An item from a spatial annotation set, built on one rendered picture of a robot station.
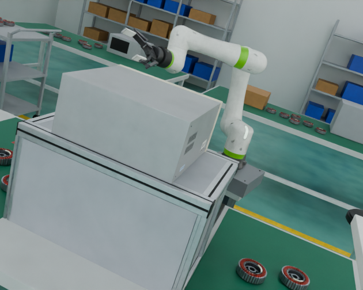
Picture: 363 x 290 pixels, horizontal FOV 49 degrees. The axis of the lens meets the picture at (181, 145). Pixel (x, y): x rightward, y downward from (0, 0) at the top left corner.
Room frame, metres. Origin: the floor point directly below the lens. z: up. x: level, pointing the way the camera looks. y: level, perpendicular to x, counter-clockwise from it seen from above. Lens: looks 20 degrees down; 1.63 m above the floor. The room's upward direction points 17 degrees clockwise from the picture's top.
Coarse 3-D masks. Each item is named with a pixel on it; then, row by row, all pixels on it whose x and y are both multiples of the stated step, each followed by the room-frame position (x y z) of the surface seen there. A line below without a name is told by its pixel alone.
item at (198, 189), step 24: (24, 120) 1.22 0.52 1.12; (48, 120) 1.28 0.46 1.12; (48, 144) 1.16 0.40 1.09; (72, 144) 1.15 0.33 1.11; (96, 168) 1.12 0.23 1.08; (120, 168) 1.10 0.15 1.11; (192, 168) 1.26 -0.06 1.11; (216, 168) 1.32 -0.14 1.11; (168, 192) 1.06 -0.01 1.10; (192, 192) 1.08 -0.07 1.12; (216, 192) 1.13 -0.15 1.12
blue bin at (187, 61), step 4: (188, 56) 8.03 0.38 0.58; (192, 56) 8.21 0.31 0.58; (188, 60) 7.92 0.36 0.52; (192, 60) 7.98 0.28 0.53; (196, 60) 8.22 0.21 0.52; (184, 64) 7.94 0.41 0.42; (188, 64) 7.91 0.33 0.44; (192, 64) 8.05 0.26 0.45; (184, 68) 7.93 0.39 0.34; (188, 68) 7.91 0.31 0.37; (192, 68) 8.12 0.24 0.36; (188, 72) 7.95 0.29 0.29
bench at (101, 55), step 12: (24, 24) 5.02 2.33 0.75; (36, 24) 5.29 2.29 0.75; (48, 36) 4.73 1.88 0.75; (72, 36) 5.22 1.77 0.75; (72, 48) 4.50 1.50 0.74; (84, 48) 4.67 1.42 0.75; (96, 48) 4.90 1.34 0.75; (96, 60) 4.42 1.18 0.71; (108, 60) 4.41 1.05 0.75; (120, 60) 4.62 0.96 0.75; (132, 60) 4.84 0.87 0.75; (144, 72) 4.36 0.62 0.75; (156, 72) 4.56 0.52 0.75; (168, 72) 4.79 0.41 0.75; (180, 72) 5.03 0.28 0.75; (36, 84) 4.63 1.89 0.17; (180, 84) 5.03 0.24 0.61
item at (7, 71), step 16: (0, 32) 3.41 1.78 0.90; (16, 32) 3.30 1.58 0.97; (32, 32) 3.85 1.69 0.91; (0, 48) 3.74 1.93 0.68; (48, 48) 3.84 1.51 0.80; (0, 64) 3.69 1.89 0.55; (16, 64) 3.86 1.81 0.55; (0, 80) 3.30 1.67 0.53; (16, 80) 3.44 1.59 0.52; (0, 96) 3.30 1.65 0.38; (16, 112) 3.54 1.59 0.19
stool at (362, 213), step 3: (351, 210) 2.74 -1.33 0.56; (354, 210) 2.76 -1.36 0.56; (357, 210) 2.78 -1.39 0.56; (360, 210) 2.79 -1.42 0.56; (348, 213) 2.69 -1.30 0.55; (351, 213) 2.68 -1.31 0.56; (354, 213) 2.69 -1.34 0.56; (357, 213) 2.71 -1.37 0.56; (360, 213) 2.73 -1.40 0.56; (348, 216) 2.65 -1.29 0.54; (351, 216) 2.64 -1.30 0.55; (348, 219) 2.64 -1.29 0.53; (351, 219) 2.61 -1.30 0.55; (348, 222) 2.64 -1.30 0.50; (354, 252) 2.64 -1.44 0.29; (351, 255) 2.65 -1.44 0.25; (354, 255) 2.64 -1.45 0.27; (351, 258) 2.64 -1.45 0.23; (354, 258) 2.64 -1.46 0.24
